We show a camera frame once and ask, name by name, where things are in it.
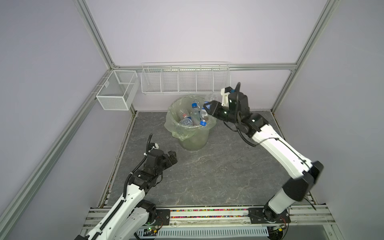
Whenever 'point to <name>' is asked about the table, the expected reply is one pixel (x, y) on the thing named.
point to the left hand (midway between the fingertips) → (170, 158)
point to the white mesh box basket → (117, 92)
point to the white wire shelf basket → (185, 77)
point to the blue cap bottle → (195, 114)
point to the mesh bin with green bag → (192, 138)
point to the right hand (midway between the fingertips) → (206, 108)
